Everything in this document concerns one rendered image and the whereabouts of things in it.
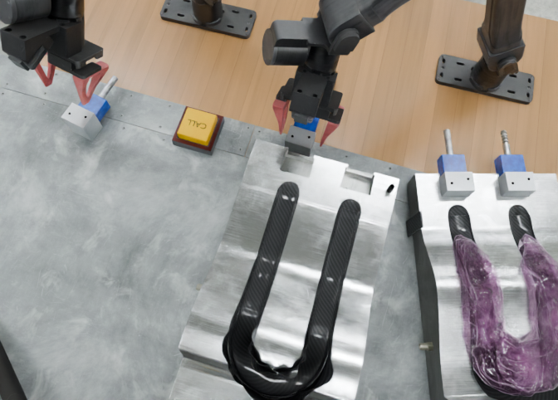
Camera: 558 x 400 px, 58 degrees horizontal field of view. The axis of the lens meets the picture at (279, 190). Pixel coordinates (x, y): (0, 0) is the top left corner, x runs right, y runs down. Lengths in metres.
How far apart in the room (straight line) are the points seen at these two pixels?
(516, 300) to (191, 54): 0.77
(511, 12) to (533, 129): 0.30
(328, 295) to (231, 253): 0.17
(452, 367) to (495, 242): 0.23
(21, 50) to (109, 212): 0.33
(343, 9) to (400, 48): 0.38
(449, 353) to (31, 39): 0.78
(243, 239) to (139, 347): 0.25
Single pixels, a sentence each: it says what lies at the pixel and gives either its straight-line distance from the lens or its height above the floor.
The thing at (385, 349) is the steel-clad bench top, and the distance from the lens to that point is 0.91.
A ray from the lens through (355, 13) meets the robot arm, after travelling 0.77.
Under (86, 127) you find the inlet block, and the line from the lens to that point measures 1.01.
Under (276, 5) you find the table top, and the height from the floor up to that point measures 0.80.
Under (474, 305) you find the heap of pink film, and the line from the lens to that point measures 0.85.
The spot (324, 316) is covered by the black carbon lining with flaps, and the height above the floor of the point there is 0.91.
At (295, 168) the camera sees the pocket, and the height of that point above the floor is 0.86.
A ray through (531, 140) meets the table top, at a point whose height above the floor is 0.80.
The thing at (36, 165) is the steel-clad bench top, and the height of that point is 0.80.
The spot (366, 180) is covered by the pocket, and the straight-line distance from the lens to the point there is 0.91.
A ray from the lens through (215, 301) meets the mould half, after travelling 0.77.
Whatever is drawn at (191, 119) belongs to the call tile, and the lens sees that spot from 0.98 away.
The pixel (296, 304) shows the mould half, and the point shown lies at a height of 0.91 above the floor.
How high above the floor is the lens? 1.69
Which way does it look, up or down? 69 degrees down
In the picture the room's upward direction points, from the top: 5 degrees clockwise
